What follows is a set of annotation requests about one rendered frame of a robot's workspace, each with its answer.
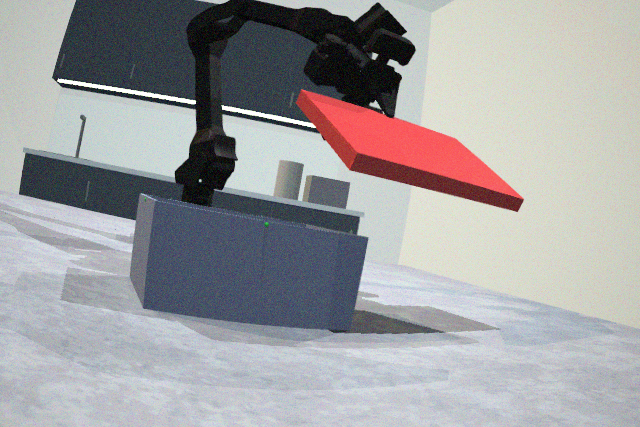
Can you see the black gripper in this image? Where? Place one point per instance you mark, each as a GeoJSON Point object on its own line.
{"type": "Point", "coordinates": [374, 79]}

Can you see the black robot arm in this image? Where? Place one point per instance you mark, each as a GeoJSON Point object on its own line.
{"type": "Point", "coordinates": [211, 153]}

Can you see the red lid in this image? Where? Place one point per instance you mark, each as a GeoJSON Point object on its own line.
{"type": "Point", "coordinates": [372, 143]}

